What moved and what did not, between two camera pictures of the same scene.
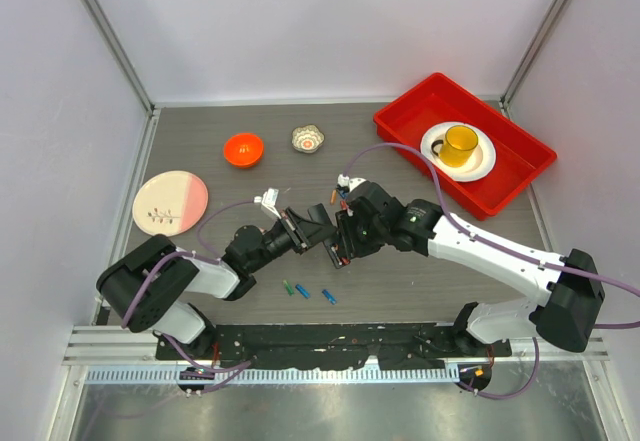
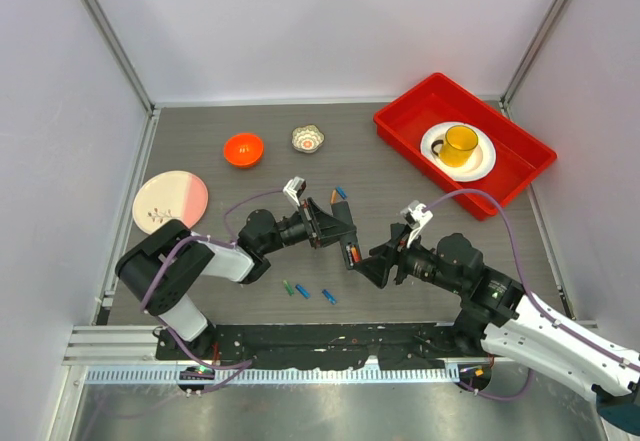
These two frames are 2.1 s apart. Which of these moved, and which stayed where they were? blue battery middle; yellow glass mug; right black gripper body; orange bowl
Moved: right black gripper body
Stayed: orange bowl; blue battery middle; yellow glass mug
